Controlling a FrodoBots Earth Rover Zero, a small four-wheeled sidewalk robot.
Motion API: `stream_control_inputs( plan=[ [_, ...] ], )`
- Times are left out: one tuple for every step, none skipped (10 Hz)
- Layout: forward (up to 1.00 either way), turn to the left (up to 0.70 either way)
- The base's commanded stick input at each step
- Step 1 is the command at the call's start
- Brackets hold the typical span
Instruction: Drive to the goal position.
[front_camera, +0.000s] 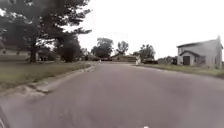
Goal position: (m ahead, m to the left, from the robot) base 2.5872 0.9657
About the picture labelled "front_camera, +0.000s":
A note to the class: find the slim pale tree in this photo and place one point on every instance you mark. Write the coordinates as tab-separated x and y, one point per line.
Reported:
122	47

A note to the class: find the low house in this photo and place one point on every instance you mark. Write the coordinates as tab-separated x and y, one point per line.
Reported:
125	58

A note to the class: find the pale concrete kerb strip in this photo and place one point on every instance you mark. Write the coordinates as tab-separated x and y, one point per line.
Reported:
43	85

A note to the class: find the two-storey grey house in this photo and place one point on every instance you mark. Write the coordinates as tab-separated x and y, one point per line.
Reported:
200	53

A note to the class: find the dark bushy tree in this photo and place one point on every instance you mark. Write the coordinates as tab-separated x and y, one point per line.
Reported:
68	50

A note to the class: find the dark broad tree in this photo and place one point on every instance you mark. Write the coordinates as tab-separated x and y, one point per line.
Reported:
104	46

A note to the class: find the dark vehicle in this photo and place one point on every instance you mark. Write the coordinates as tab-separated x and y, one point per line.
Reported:
150	61

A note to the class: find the tall dark pine tree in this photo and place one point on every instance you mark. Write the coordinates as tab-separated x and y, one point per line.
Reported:
33	26

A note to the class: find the grey asphalt road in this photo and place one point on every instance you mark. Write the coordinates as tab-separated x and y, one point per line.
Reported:
133	96

